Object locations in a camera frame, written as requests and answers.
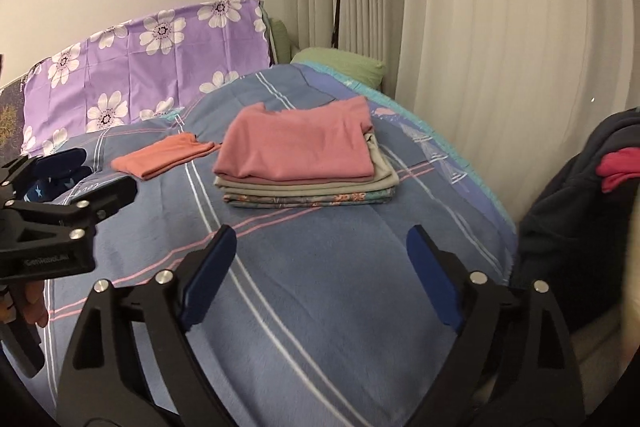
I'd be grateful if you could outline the pink shirt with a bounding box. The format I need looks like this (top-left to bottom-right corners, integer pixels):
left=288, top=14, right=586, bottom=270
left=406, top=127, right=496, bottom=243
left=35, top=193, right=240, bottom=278
left=214, top=95, right=374, bottom=184

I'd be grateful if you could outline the dark clothes pile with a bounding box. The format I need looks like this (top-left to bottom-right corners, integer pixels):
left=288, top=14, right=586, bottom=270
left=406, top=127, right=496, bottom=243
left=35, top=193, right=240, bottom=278
left=510, top=108, right=639, bottom=333

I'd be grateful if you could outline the left hand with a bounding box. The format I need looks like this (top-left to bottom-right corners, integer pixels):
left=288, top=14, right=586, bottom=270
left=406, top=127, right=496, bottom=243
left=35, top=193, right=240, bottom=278
left=0, top=281, right=49, bottom=329

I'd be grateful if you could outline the navy star pattern garment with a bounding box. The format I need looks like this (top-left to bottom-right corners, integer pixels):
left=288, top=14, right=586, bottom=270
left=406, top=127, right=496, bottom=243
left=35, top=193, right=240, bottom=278
left=23, top=147, right=92, bottom=202

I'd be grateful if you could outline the dark tree pattern pillow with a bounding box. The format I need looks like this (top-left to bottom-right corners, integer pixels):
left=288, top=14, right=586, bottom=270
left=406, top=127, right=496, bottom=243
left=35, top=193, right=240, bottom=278
left=0, top=81, right=25, bottom=166

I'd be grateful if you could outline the orange small garment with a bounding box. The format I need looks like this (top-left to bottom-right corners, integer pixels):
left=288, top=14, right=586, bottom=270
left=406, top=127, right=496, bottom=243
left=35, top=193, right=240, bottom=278
left=111, top=132, right=221, bottom=181

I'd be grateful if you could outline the blue striped bed blanket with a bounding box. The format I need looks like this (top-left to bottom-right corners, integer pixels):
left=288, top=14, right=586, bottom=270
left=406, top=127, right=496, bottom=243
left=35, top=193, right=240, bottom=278
left=26, top=65, right=516, bottom=426

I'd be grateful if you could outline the floral patterned folded garment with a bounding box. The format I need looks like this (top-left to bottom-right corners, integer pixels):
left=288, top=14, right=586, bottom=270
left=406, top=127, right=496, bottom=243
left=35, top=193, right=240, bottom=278
left=222, top=186, right=397, bottom=208

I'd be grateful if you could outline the purple floral pillow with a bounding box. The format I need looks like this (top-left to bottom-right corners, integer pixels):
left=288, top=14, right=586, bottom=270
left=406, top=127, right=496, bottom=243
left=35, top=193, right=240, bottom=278
left=22, top=0, right=271, bottom=155

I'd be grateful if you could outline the red garment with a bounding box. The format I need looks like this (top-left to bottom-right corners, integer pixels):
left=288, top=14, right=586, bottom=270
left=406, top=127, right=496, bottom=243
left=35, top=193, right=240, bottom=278
left=596, top=147, right=640, bottom=193

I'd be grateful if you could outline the grey folded garment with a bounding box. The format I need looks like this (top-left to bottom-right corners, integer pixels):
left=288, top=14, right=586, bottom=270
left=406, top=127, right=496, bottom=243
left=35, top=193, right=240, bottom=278
left=214, top=132, right=399, bottom=197

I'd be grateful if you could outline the green pillow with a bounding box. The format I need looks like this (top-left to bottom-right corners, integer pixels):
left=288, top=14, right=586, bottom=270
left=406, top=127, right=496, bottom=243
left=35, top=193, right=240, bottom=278
left=268, top=17, right=386, bottom=90

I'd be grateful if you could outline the cream curtain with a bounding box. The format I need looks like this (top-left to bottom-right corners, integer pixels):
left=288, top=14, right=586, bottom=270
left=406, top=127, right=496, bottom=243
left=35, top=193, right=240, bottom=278
left=294, top=0, right=639, bottom=219

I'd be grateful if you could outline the teal quilt edge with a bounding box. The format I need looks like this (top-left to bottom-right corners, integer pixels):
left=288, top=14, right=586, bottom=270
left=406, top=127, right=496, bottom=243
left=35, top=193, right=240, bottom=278
left=294, top=61, right=516, bottom=233

